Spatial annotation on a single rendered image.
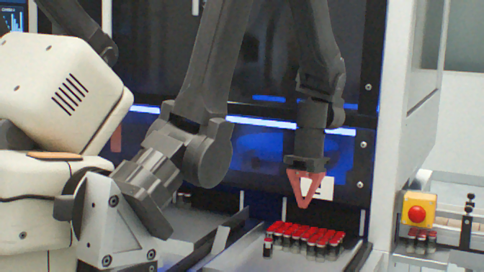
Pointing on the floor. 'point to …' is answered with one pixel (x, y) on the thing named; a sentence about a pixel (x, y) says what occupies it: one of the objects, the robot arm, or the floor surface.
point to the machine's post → (391, 127)
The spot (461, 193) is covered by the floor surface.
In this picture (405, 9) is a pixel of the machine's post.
